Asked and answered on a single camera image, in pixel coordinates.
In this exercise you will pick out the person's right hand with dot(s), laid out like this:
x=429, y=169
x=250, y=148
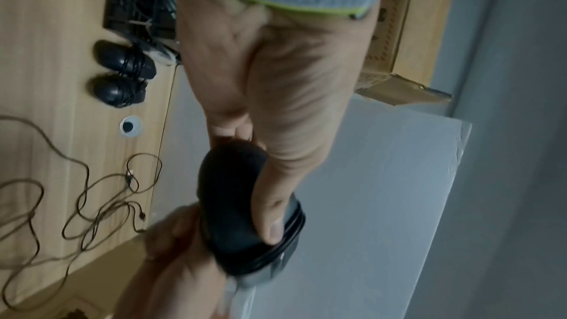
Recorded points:
x=177, y=268

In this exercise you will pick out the person's left hand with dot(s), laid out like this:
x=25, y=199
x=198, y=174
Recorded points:
x=288, y=65

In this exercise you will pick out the small white boxes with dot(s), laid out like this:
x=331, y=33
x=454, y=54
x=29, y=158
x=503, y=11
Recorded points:
x=241, y=296

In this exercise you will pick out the large stamped cardboard box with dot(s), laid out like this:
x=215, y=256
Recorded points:
x=416, y=30

